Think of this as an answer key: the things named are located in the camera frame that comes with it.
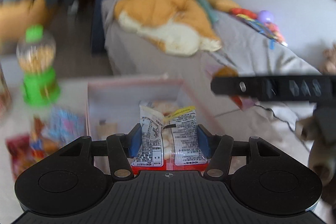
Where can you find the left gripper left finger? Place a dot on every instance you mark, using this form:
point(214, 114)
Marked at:
point(121, 148)

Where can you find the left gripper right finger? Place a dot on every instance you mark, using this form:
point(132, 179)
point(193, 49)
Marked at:
point(218, 150)

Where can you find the red peanut snack bag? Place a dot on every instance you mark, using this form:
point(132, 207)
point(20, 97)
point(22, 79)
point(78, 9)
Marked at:
point(169, 138)

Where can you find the blue pink candy packet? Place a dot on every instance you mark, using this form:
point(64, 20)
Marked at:
point(64, 126)

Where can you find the red noodle snack bag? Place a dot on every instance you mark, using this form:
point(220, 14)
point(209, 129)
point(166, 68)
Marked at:
point(25, 151)

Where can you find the pink gift box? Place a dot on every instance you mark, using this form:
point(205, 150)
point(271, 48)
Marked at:
point(113, 108)

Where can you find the grey sofa cover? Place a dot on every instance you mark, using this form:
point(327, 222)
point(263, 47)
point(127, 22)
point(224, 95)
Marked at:
point(243, 50)

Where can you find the peanut jar gold lid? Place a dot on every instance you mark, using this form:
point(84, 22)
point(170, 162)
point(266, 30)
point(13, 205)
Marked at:
point(5, 97)

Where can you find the green candy dispenser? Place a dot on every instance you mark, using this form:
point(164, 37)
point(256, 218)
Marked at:
point(36, 53)

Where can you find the orange plush corgi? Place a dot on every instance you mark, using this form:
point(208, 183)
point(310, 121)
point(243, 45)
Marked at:
point(176, 27)

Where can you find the yellow armchair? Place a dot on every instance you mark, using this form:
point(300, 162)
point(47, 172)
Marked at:
point(17, 17)

